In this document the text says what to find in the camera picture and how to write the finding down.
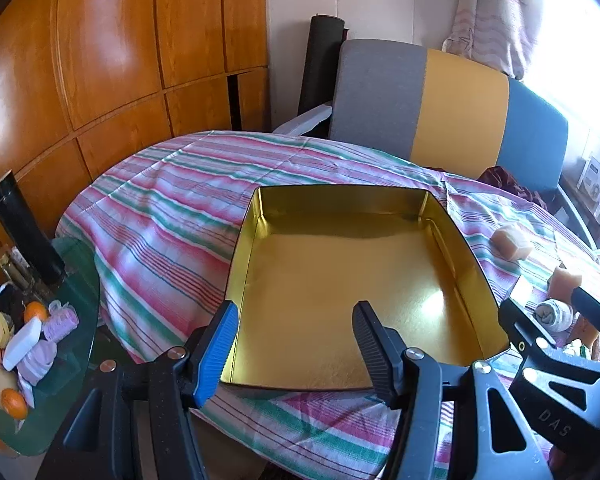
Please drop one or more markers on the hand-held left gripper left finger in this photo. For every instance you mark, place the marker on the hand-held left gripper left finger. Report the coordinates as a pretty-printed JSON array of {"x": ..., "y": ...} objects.
[{"x": 215, "y": 360}]

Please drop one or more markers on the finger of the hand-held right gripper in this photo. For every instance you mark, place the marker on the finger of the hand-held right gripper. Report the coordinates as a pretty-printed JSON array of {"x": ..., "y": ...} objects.
[
  {"x": 597, "y": 312},
  {"x": 520, "y": 322}
]

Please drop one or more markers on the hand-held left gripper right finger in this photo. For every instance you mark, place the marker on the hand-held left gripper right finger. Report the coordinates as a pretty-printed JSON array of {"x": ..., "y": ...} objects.
[{"x": 375, "y": 355}]

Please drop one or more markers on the white ball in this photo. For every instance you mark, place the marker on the white ball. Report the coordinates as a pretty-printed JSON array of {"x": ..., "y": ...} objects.
[{"x": 555, "y": 314}]

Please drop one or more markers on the yellow snack packet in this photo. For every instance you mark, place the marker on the yellow snack packet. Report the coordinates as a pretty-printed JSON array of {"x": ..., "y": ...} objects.
[{"x": 580, "y": 346}]

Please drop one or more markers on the pale beige cake block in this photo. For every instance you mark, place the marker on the pale beige cake block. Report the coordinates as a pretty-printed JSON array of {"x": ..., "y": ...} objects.
[{"x": 511, "y": 243}]

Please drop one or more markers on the gold tin tray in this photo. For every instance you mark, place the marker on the gold tin tray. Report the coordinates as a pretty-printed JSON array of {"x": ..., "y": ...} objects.
[{"x": 355, "y": 270}]

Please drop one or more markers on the grey flat packet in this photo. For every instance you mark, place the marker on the grey flat packet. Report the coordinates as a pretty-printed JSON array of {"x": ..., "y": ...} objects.
[{"x": 521, "y": 288}]

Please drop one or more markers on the white printed box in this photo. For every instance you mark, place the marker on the white printed box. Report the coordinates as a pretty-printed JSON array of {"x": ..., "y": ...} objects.
[{"x": 597, "y": 172}]

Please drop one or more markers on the dark red cloth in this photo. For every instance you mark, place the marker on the dark red cloth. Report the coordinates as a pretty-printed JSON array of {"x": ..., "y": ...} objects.
[{"x": 510, "y": 182}]

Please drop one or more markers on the striped tablecloth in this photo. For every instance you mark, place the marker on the striped tablecloth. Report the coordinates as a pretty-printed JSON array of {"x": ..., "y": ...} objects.
[{"x": 180, "y": 200}]

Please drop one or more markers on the green glass side table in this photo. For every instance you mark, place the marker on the green glass side table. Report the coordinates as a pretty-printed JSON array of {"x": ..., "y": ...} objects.
[{"x": 77, "y": 265}]

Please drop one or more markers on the orange fruit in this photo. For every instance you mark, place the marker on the orange fruit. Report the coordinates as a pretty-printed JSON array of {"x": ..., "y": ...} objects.
[
  {"x": 35, "y": 311},
  {"x": 14, "y": 403}
]

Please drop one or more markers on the white plastic case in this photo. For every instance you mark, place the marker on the white plastic case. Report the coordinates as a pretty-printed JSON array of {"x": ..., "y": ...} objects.
[{"x": 22, "y": 344}]

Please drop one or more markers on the glass bottle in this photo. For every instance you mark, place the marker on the glass bottle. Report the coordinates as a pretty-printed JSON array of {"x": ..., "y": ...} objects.
[{"x": 12, "y": 267}]

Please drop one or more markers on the black rectangular tube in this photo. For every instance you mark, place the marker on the black rectangular tube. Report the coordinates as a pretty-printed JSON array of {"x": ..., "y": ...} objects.
[{"x": 27, "y": 230}]

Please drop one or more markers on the grey yellow blue chair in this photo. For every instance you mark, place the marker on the grey yellow blue chair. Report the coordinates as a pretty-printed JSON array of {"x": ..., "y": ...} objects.
[{"x": 380, "y": 95}]

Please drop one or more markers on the black rolled mat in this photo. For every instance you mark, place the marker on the black rolled mat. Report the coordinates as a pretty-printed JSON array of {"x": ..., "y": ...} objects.
[{"x": 321, "y": 60}]

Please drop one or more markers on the pale patterned curtain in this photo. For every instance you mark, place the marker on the pale patterned curtain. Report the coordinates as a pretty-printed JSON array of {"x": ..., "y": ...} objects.
[{"x": 490, "y": 5}]

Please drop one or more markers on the wooden wardrobe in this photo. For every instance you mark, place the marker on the wooden wardrobe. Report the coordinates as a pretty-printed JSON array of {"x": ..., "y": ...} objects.
[{"x": 105, "y": 35}]

